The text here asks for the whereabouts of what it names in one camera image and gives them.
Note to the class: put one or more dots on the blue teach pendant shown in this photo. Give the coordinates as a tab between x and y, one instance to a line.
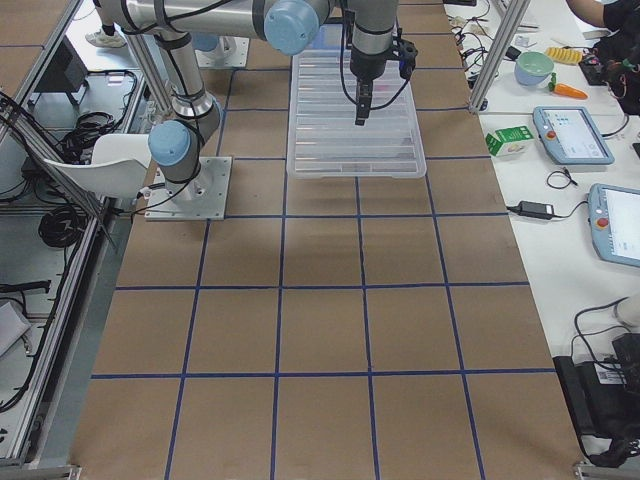
614	223
570	136

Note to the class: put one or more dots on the clear plastic box lid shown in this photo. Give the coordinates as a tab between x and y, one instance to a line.
355	112

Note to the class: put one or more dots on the toy corn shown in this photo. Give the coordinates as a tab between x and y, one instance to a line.
566	56

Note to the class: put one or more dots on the white plastic chair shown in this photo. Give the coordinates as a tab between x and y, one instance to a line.
118	166

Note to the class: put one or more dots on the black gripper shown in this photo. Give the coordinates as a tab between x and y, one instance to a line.
365	64

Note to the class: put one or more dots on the green blue bowl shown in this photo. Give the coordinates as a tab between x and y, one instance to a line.
532	68

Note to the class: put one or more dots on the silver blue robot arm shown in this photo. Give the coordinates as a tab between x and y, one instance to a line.
289	27

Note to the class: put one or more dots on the toy carrot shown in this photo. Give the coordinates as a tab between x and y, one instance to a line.
565	90

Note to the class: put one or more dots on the black power adapter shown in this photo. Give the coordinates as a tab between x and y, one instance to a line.
534	210

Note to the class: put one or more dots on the clear plastic storage box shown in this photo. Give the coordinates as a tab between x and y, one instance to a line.
355	107

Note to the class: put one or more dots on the aluminium frame post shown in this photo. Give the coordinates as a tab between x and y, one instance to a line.
502	40

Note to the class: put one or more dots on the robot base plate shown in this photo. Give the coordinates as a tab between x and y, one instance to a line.
204	198

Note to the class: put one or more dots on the green milk carton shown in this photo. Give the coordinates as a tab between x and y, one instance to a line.
509	141

